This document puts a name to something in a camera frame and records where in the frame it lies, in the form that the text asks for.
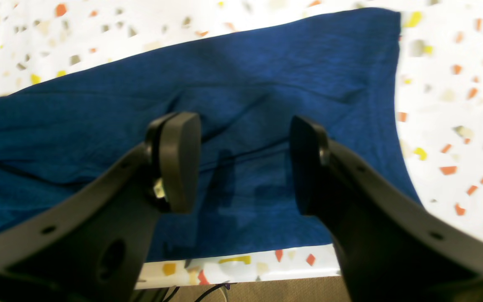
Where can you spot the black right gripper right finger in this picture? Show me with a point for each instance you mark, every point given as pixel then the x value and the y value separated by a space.
pixel 388 247

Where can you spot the terrazzo patterned tablecloth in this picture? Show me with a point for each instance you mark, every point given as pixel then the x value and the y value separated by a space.
pixel 439 91

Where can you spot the blue t-shirt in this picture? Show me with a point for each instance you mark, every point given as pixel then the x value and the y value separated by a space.
pixel 337 69

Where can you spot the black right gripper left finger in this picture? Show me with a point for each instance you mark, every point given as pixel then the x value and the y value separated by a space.
pixel 91 247

